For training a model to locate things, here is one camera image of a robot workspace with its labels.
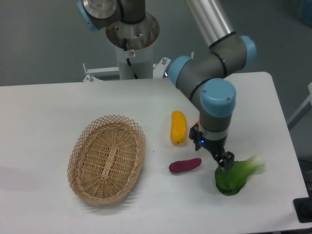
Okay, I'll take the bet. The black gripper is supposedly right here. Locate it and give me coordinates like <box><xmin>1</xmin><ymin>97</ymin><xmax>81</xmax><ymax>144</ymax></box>
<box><xmin>189</xmin><ymin>122</ymin><xmax>234</xmax><ymax>171</ymax></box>

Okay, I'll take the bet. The purple sweet potato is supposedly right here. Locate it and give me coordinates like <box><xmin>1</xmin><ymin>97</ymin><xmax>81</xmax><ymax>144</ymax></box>
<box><xmin>169</xmin><ymin>158</ymin><xmax>202</xmax><ymax>174</ymax></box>

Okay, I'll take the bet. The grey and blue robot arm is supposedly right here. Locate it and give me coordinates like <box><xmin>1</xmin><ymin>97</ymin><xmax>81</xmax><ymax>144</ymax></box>
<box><xmin>77</xmin><ymin>0</ymin><xmax>257</xmax><ymax>170</ymax></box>

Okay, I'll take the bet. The yellow mango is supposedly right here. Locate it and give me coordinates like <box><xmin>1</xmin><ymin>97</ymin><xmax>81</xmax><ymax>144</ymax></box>
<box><xmin>170</xmin><ymin>110</ymin><xmax>187</xmax><ymax>145</ymax></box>

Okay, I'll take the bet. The green bok choy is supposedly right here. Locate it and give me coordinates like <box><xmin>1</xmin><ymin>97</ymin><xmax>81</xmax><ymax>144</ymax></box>
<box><xmin>214</xmin><ymin>155</ymin><xmax>265</xmax><ymax>196</ymax></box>

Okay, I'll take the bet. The woven wicker basket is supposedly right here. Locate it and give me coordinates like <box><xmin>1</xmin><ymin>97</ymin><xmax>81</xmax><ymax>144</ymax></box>
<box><xmin>67</xmin><ymin>115</ymin><xmax>146</xmax><ymax>205</ymax></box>

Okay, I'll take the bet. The black box at table edge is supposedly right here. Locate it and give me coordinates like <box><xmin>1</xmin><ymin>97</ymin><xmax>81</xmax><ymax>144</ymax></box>
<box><xmin>293</xmin><ymin>197</ymin><xmax>312</xmax><ymax>223</ymax></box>

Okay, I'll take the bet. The white metal base frame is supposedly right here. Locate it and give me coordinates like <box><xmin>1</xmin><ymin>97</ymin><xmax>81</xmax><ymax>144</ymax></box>
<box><xmin>83</xmin><ymin>57</ymin><xmax>171</xmax><ymax>82</ymax></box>

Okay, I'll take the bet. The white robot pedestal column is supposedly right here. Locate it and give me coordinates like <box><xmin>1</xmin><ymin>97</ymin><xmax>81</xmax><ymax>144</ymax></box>
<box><xmin>115</xmin><ymin>46</ymin><xmax>154</xmax><ymax>80</ymax></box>

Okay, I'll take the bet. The black cable on pedestal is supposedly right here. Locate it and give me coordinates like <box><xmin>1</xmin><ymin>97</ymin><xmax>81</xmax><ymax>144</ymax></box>
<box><xmin>123</xmin><ymin>38</ymin><xmax>139</xmax><ymax>80</ymax></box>

